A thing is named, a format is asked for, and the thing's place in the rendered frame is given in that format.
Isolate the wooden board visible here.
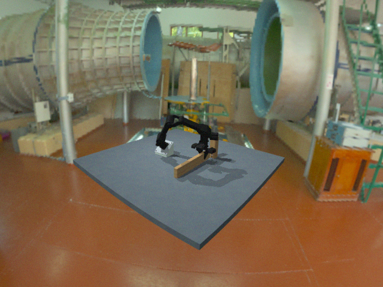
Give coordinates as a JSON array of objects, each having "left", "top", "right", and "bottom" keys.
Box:
[{"left": 174, "top": 150, "right": 210, "bottom": 178}]

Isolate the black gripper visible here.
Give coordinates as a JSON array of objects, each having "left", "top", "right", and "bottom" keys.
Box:
[{"left": 191, "top": 140, "right": 216, "bottom": 159}]

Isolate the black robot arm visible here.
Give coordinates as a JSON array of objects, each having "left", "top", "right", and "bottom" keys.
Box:
[{"left": 156, "top": 115, "right": 218, "bottom": 151}]

